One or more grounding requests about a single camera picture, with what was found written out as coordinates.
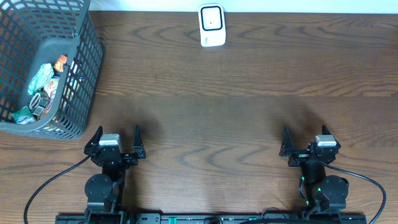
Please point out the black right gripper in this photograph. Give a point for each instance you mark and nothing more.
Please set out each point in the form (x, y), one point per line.
(300, 155)

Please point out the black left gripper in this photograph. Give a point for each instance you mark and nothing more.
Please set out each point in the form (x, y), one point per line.
(115, 155)

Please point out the yellow snack bag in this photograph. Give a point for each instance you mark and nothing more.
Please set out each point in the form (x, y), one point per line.
(50, 88)

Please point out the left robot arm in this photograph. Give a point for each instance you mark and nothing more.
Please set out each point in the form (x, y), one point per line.
(104, 191)

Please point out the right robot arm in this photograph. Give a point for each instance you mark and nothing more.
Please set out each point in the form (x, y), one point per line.
(324, 194)

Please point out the white barcode scanner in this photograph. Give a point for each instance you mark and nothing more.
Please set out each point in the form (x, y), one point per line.
(212, 25)

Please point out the black round-logo snack packet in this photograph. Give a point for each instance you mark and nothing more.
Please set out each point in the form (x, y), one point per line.
(38, 103)

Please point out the orange snack packet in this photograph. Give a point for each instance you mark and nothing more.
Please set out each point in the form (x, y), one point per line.
(59, 64)

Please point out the green tissue packet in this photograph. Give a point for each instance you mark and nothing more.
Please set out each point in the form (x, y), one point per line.
(23, 116)

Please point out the light green snack packet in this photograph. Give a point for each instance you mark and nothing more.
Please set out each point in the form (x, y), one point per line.
(41, 78)

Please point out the dark grey plastic basket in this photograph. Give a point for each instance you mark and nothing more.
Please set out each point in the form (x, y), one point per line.
(37, 32)

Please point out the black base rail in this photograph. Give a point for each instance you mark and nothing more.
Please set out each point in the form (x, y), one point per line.
(156, 218)

